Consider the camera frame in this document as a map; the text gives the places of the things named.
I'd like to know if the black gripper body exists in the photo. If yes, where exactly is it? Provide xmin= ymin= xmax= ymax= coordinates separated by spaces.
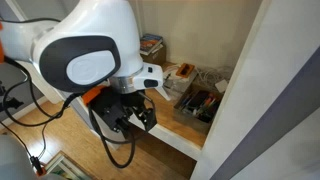
xmin=89 ymin=87 xmax=148 ymax=116

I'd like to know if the cardboard box of pens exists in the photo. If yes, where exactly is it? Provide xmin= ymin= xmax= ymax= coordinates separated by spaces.
xmin=173 ymin=83 xmax=225 ymax=135

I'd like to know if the small brown cardboard box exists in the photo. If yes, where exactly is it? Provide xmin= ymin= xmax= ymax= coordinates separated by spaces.
xmin=141 ymin=50 xmax=167 ymax=67

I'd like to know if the white book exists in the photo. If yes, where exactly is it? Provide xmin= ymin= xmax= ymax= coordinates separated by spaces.
xmin=139 ymin=43 xmax=165 ymax=57

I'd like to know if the blue and orange book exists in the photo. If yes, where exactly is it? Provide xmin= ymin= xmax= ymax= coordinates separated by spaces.
xmin=139 ymin=33 xmax=164 ymax=53

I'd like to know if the white power adapter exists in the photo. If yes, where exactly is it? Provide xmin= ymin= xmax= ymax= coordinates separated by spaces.
xmin=214 ymin=79 xmax=230 ymax=94

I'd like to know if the framed picture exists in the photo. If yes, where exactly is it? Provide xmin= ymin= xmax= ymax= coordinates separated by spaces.
xmin=44 ymin=150 xmax=98 ymax=180

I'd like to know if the orange and black connector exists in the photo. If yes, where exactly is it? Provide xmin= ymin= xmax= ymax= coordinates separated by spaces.
xmin=29 ymin=155 xmax=48 ymax=177

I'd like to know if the black stand equipment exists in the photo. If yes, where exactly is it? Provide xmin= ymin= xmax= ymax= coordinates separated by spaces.
xmin=0 ymin=81 xmax=25 ymax=113

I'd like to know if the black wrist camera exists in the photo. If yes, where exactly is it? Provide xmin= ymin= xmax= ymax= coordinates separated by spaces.
xmin=101 ymin=105 xmax=132 ymax=134

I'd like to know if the orange wrist mount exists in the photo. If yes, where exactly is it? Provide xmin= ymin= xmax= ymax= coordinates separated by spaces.
xmin=81 ymin=84 xmax=108 ymax=106

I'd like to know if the bundle of white cables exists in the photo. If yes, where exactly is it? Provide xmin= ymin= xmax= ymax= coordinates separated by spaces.
xmin=193 ymin=65 xmax=235 ymax=92

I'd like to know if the thin black cable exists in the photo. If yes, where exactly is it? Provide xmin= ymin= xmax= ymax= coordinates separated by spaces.
xmin=0 ymin=55 xmax=83 ymax=161

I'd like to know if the orange cable strap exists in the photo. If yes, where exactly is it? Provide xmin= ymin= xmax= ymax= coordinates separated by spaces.
xmin=0 ymin=21 xmax=5 ymax=64

